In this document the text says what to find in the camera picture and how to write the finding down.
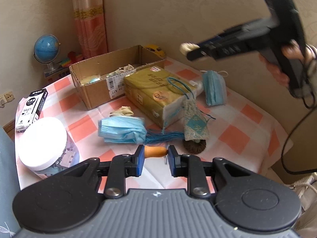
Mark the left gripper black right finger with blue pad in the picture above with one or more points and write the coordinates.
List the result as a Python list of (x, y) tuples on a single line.
[(197, 172)]

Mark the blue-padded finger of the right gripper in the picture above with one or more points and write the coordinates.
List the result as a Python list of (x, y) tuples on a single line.
[(200, 53)]

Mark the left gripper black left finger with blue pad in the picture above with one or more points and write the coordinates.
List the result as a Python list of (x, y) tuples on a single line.
[(119, 168)]

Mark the small white soft item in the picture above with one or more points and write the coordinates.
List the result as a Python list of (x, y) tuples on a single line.
[(188, 47)]

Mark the blue face mask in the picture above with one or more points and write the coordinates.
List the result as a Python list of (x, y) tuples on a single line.
[(214, 87), (122, 129)]

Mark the blue embroidered sachet pouch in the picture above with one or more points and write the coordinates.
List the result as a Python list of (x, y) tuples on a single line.
[(195, 124)]

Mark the yellow knotted cleaning cloth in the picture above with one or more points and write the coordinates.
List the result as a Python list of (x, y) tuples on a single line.
[(122, 111)]

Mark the white knotted cloth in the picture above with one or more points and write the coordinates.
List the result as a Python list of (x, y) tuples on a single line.
[(198, 86)]

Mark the person's right hand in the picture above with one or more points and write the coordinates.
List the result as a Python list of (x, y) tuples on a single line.
[(292, 53)]

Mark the brown knitted hair scrunchie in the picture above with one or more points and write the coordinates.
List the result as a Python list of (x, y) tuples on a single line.
[(194, 147)]

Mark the yellow toy car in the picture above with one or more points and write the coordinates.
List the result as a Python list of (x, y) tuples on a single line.
[(157, 50)]

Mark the orange carrot-shaped item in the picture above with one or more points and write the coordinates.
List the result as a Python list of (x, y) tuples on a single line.
[(157, 151)]

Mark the gold tissue pack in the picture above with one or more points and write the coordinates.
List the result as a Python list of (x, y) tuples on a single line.
[(159, 94)]

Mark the orange checkered tablecloth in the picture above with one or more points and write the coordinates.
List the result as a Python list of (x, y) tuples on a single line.
[(242, 132)]

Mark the clear jar white lid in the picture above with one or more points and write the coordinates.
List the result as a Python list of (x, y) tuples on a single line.
[(46, 148)]

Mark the open cardboard box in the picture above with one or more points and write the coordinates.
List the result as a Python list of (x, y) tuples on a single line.
[(100, 79)]

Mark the black white pen box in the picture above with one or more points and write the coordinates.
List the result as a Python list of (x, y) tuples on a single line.
[(31, 110)]

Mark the colourful toy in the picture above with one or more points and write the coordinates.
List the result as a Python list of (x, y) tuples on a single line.
[(71, 58)]

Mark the pink orange curtain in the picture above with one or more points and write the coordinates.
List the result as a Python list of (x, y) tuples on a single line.
[(90, 27)]

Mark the blue desk globe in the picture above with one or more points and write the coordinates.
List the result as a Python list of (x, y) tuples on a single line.
[(46, 50)]

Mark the wall power socket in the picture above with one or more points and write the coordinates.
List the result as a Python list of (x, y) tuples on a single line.
[(6, 97)]

